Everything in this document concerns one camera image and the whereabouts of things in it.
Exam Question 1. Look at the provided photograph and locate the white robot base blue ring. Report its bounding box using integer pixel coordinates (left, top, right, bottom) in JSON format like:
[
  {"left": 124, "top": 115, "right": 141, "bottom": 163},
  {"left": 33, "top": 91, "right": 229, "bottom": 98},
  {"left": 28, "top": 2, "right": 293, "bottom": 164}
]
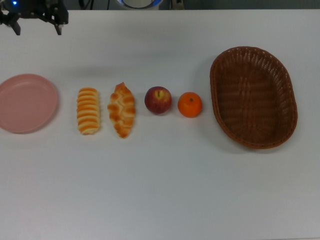
[{"left": 116, "top": 0, "right": 163, "bottom": 11}]

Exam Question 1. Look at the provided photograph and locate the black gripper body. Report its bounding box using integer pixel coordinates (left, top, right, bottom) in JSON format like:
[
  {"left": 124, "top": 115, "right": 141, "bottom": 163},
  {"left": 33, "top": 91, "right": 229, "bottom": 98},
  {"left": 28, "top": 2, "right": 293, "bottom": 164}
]
[{"left": 4, "top": 0, "right": 52, "bottom": 20}]

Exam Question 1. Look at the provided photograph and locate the striped ridged bread loaf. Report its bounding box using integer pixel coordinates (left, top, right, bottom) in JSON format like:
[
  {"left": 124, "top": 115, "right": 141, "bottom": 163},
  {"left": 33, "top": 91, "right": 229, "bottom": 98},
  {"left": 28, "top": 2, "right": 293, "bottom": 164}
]
[{"left": 76, "top": 86, "right": 101, "bottom": 136}]

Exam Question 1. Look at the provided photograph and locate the pink plate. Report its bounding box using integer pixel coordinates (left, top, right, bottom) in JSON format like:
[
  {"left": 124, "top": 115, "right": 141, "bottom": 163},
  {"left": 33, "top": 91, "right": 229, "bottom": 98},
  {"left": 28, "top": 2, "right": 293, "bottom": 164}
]
[{"left": 0, "top": 73, "right": 60, "bottom": 135}]

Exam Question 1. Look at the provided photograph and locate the orange tangerine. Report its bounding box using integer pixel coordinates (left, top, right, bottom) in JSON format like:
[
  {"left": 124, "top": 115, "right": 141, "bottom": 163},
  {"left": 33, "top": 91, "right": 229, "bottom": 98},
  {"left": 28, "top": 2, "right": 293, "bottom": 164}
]
[{"left": 177, "top": 91, "right": 203, "bottom": 118}]

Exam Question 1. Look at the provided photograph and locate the red apple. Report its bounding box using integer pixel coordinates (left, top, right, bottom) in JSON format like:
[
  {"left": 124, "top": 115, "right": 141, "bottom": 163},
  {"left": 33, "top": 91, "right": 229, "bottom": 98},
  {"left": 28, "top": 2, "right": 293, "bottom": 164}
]
[{"left": 144, "top": 86, "right": 173, "bottom": 116}]

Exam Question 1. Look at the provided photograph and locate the brown woven basket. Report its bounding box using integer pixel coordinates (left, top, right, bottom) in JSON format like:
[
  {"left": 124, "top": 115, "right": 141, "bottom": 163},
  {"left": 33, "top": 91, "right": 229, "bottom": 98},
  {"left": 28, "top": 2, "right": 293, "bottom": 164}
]
[{"left": 209, "top": 45, "right": 299, "bottom": 150}]

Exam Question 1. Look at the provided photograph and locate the braided golden bread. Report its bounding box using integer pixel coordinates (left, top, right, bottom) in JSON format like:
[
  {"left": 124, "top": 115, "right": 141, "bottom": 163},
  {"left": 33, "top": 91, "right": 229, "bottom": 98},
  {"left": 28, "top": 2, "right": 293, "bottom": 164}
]
[{"left": 106, "top": 81, "right": 137, "bottom": 139}]

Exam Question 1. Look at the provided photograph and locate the black background cable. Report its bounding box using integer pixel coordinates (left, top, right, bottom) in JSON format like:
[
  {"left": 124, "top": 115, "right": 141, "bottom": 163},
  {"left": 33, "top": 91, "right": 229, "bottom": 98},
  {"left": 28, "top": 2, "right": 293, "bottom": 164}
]
[{"left": 78, "top": 0, "right": 95, "bottom": 10}]

